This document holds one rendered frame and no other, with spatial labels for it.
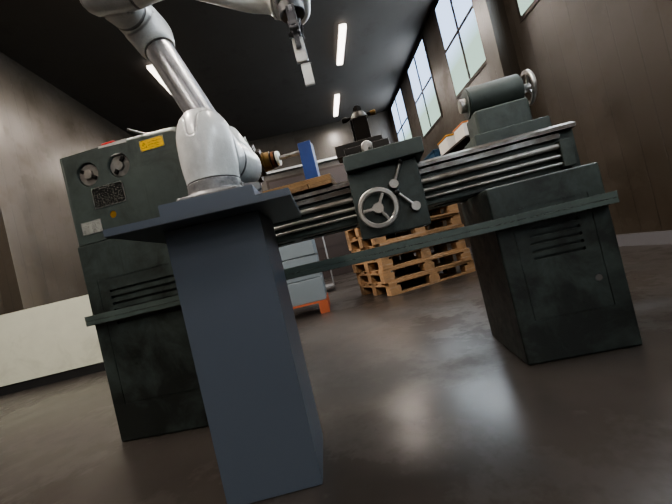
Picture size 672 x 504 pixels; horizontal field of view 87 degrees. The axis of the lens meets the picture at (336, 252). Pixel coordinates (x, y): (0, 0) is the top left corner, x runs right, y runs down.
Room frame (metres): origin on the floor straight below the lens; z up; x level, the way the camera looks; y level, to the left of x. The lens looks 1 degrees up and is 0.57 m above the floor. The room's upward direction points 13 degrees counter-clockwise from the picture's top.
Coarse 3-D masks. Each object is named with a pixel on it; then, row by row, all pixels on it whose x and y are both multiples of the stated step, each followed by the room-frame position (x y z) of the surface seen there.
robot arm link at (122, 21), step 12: (84, 0) 1.08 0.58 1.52; (96, 0) 1.07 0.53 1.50; (108, 0) 1.07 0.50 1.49; (120, 0) 1.07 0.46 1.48; (96, 12) 1.11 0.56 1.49; (108, 12) 1.11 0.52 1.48; (120, 12) 1.11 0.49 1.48; (132, 12) 1.13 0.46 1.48; (144, 12) 1.17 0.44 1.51; (120, 24) 1.15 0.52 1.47; (132, 24) 1.16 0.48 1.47
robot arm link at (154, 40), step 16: (144, 16) 1.17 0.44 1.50; (160, 16) 1.25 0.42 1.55; (128, 32) 1.19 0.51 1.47; (144, 32) 1.19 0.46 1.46; (160, 32) 1.21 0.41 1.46; (144, 48) 1.22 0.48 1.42; (160, 48) 1.21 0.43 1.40; (160, 64) 1.21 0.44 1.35; (176, 64) 1.21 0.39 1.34; (176, 80) 1.20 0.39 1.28; (192, 80) 1.22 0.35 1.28; (176, 96) 1.21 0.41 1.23; (192, 96) 1.20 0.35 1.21; (240, 144) 1.13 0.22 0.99; (256, 160) 1.22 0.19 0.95; (240, 176) 1.14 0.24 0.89; (256, 176) 1.24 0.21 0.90
